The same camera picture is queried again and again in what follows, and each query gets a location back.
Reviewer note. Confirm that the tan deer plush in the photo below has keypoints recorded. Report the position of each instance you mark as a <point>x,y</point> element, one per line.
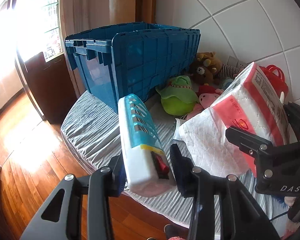
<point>211,58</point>

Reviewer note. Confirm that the striped grey tablecloth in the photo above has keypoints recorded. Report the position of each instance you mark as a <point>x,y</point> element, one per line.
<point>95,130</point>

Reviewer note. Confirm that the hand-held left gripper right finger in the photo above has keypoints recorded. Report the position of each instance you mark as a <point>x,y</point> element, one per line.
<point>177,170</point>

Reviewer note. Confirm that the window with grille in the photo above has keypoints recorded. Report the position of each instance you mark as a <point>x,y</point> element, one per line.
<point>32,20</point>

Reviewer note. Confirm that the blue plastic crate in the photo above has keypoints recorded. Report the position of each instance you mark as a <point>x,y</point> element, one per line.
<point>140,62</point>

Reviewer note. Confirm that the pink pig plush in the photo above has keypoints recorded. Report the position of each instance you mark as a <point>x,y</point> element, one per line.
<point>208,98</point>

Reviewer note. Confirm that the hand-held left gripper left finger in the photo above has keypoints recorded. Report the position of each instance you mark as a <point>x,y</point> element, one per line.
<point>116,177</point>

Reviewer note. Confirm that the red toy suitcase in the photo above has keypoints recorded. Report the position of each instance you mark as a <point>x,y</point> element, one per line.
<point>277,80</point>

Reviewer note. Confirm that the white wall outlet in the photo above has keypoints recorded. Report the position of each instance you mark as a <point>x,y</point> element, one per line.
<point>232,61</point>
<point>242,65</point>

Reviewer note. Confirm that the white and blue electric device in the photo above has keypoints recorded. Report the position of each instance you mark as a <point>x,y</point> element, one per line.
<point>137,155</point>

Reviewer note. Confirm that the wooden door frame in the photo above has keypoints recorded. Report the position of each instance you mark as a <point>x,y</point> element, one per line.
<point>132,0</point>

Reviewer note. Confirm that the dark wooden cabinet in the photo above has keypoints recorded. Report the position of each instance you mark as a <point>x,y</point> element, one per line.
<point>52,87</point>

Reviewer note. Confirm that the brown bear plush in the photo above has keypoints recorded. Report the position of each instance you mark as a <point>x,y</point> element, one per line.
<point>202,73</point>

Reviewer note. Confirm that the green plush toy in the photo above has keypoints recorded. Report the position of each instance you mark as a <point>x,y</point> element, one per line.
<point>176,102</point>

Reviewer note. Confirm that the red label tissue pack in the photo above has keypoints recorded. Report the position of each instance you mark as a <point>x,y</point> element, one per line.
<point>240,105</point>

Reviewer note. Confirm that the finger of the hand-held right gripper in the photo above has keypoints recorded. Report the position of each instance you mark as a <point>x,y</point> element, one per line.
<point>245,142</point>
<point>298,120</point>

